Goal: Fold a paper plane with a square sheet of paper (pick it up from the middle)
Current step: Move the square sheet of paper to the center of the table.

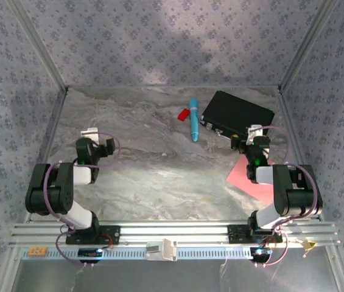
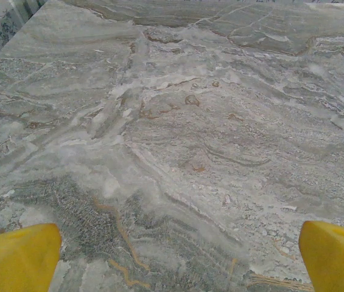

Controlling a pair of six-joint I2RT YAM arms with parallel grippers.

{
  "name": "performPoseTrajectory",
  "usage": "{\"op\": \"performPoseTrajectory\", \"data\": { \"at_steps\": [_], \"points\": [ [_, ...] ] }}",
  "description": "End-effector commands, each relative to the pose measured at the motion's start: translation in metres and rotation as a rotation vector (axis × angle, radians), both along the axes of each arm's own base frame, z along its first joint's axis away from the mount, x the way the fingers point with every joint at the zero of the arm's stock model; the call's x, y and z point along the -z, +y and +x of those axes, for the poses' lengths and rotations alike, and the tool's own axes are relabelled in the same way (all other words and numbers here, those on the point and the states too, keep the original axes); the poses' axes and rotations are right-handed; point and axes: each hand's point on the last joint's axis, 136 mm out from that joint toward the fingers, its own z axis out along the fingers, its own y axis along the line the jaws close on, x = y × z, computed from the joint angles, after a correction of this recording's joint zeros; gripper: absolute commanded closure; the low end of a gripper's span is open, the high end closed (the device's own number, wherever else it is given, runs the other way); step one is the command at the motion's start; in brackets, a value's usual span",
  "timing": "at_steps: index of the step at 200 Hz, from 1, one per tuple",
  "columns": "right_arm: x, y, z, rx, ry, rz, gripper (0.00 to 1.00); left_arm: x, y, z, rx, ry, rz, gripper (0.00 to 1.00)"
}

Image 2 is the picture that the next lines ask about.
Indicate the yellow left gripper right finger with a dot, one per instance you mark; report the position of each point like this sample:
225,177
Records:
336,258

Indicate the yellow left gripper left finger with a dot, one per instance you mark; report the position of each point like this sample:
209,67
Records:
13,261

